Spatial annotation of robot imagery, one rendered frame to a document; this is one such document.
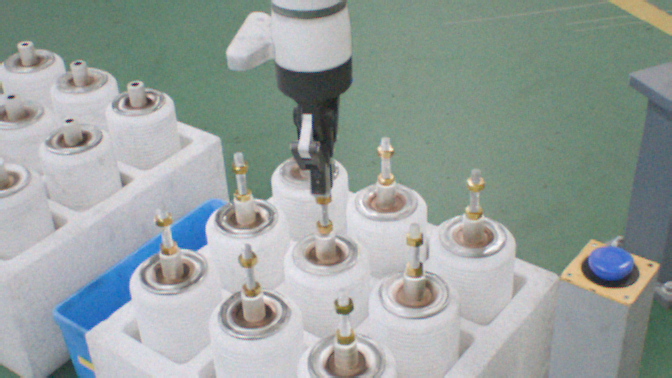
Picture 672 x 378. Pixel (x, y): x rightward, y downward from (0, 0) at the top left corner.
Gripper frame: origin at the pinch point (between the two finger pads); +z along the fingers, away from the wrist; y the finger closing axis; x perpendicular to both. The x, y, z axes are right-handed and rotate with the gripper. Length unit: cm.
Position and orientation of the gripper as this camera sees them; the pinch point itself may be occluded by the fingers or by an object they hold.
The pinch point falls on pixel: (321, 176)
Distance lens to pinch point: 97.2
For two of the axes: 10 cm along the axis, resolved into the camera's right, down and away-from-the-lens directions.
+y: 1.9, -5.7, 8.0
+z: 0.4, 8.2, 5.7
